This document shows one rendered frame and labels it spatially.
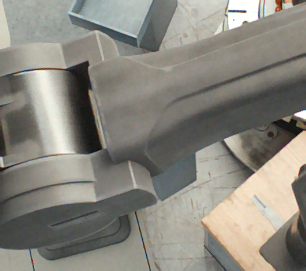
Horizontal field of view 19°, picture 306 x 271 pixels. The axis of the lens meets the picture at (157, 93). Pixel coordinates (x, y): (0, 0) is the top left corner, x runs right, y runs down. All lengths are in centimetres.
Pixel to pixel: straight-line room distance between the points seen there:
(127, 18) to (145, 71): 85
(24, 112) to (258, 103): 13
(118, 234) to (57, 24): 70
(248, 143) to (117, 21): 33
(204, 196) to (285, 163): 31
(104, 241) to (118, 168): 152
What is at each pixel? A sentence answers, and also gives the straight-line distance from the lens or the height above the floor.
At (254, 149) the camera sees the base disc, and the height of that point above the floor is 80.
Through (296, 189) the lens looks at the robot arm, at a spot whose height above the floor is 144.
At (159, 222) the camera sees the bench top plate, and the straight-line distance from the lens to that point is 152.
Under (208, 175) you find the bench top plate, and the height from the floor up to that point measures 78.
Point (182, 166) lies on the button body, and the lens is 136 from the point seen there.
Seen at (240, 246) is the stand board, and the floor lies 107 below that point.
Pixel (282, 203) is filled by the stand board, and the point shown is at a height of 106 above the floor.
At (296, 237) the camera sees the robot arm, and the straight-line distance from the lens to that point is 93.
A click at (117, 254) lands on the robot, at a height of 26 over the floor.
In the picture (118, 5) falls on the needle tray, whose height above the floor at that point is 103.
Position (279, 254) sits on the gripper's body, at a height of 128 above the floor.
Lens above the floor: 228
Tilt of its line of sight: 73 degrees down
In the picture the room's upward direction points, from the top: 11 degrees counter-clockwise
